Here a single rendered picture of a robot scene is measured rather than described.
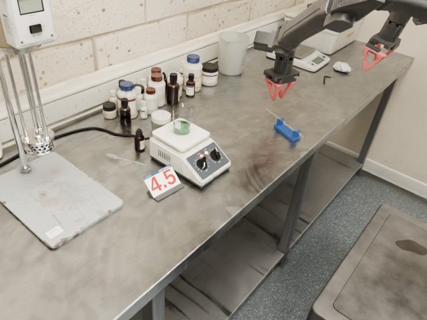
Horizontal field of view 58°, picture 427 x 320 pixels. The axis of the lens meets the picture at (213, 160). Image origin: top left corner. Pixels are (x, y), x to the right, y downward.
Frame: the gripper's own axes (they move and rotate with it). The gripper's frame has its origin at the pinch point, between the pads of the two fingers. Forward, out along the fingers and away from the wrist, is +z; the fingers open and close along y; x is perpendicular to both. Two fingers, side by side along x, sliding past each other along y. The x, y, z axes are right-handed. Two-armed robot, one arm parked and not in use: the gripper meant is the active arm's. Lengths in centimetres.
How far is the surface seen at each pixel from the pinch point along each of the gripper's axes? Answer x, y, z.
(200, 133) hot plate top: 7.5, 33.9, 0.5
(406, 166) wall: -1, -117, 71
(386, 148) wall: -15, -112, 66
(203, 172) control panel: 17.5, 38.7, 5.4
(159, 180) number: 14, 50, 7
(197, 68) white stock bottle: -29.4, 13.3, -0.1
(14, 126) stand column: -6, 78, -6
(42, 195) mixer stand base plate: 5, 77, 8
